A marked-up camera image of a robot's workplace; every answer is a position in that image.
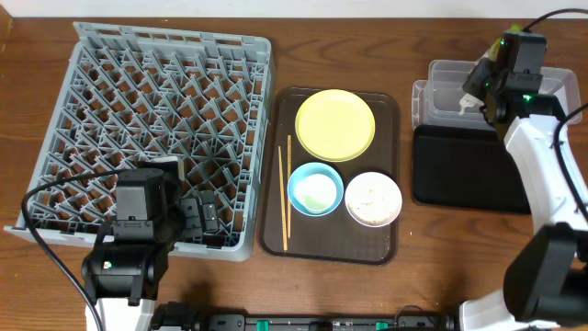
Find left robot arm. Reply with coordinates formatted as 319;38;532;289
82;156;219;330

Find white bowl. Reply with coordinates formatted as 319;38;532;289
344;172;402;228

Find yellow plate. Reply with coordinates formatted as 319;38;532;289
295;89;376;163

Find grey dishwasher rack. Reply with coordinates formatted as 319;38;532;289
28;22;275;262

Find brown serving tray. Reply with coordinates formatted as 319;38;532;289
257;87;401;266

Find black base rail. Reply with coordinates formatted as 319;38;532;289
146;302;460;331

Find white napkin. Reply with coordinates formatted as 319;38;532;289
458;94;482;115

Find left wooden chopstick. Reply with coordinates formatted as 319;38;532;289
277;146;288;252

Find black waste tray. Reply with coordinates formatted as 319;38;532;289
413;125;530;214

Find clear plastic waste bin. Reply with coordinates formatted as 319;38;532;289
412;60;581;131

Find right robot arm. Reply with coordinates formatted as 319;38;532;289
458;29;587;330

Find right wooden chopstick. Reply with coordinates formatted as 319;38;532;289
287;135;291;239

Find light blue bowl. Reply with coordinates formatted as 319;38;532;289
288;162;345;217

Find green snack wrapper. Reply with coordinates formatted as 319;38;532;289
482;24;523;62

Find wooden chopstick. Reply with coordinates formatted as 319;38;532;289
277;146;288;252
287;135;291;239

